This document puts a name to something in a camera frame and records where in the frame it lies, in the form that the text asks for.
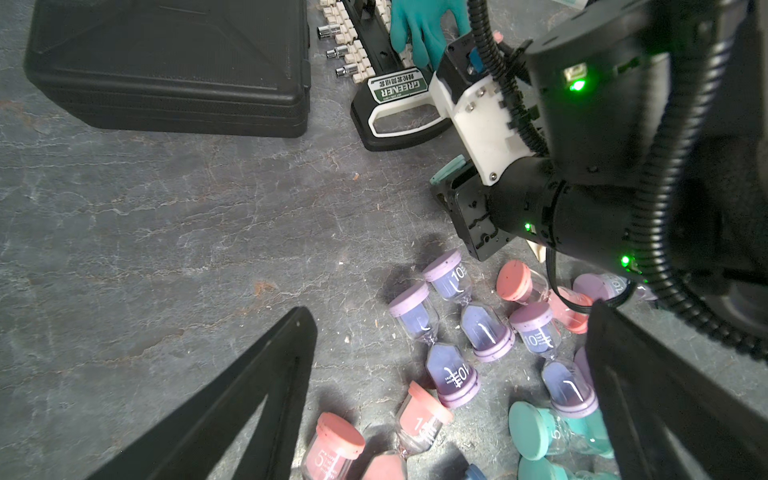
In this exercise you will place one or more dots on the pink hourglass upper left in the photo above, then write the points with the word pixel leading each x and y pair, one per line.
pixel 419 420

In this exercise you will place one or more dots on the pink hourglass centre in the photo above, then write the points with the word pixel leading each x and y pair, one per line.
pixel 517 282

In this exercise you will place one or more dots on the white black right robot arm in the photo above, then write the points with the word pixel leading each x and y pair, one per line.
pixel 632 136

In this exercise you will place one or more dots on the pink hourglass front left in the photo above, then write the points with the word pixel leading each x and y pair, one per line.
pixel 335 446

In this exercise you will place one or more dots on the black plastic tool case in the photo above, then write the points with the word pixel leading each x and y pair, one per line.
pixel 232 67

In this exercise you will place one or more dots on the purple hourglass upper cluster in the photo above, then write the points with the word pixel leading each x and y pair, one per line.
pixel 455 380

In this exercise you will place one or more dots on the green hourglass middle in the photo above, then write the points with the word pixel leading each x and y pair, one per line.
pixel 540 432

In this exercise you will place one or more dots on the green work glove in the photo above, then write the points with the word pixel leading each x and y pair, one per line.
pixel 418 23

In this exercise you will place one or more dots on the purple hourglass right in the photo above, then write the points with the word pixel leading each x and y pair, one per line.
pixel 570 394

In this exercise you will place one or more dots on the pink hourglass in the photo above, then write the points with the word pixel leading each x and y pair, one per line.
pixel 419 420
pixel 517 282
pixel 335 446

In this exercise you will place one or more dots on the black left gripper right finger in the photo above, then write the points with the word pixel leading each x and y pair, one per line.
pixel 649 396

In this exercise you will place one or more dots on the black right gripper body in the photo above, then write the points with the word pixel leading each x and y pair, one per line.
pixel 466 93

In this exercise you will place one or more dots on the teal hourglass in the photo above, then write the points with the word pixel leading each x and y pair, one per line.
pixel 457 163

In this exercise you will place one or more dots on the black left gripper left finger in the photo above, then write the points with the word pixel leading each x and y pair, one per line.
pixel 270 380

